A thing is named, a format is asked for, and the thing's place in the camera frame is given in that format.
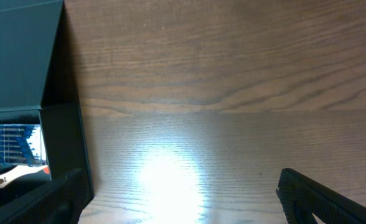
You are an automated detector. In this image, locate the clear blue screwdriver set case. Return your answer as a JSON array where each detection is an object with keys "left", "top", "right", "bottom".
[{"left": 0, "top": 124, "right": 47, "bottom": 167}]

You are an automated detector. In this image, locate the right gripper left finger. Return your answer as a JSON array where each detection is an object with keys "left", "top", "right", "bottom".
[{"left": 0, "top": 169, "right": 90, "bottom": 224}]

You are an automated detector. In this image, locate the orange scraper wooden handle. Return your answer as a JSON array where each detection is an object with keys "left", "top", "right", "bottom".
[{"left": 0, "top": 165, "right": 50, "bottom": 189}]

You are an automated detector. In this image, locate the dark green box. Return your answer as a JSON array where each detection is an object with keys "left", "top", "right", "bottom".
[{"left": 0, "top": 1, "right": 94, "bottom": 204}]

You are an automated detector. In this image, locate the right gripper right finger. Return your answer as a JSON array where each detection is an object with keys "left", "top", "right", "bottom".
[{"left": 276, "top": 168, "right": 366, "bottom": 223}]

